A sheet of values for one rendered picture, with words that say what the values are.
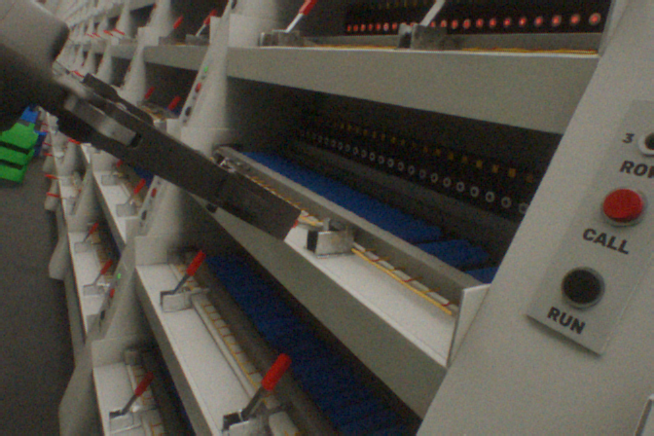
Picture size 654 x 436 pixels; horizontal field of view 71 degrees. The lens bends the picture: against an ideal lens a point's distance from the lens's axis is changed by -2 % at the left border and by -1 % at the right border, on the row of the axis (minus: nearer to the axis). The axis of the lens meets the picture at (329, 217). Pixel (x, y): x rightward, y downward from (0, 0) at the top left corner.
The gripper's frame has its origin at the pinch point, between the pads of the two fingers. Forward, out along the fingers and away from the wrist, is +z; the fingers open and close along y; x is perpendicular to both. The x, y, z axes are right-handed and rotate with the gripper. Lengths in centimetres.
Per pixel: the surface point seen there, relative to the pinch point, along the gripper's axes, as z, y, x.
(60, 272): 17, -112, -53
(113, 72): 10, -183, 8
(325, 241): 7.5, 1.0, 0.2
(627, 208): 4.4, 23.1, 9.7
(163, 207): 8.7, -42.5, -10.4
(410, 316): 8.5, 12.3, -0.8
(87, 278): 15, -78, -39
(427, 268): 10.6, 9.7, 2.8
